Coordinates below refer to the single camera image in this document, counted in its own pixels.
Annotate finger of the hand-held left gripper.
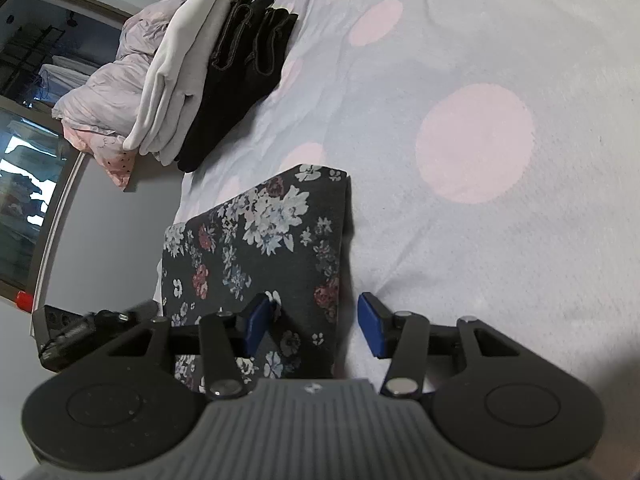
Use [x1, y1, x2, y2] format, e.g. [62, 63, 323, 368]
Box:
[92, 301, 159, 330]

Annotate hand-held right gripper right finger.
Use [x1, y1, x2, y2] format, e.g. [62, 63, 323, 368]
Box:
[356, 291, 522, 401]

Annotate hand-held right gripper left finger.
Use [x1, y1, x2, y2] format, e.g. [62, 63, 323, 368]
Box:
[106, 293, 278, 402]

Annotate dark floral pants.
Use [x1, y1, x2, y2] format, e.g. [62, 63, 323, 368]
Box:
[161, 163, 352, 395]

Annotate black power strip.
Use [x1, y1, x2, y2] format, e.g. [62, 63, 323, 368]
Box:
[31, 304, 101, 373]

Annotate window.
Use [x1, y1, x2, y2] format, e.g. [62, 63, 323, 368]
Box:
[0, 0, 143, 308]

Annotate polka dot bed sheet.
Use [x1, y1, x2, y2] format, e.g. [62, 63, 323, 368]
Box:
[157, 0, 640, 411]

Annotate pink duvet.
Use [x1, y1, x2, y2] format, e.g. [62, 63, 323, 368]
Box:
[51, 0, 197, 191]

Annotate black folded pants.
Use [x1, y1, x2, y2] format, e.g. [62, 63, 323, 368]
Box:
[175, 0, 300, 173]

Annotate light grey folded garment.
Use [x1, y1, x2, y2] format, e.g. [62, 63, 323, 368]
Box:
[122, 0, 248, 166]

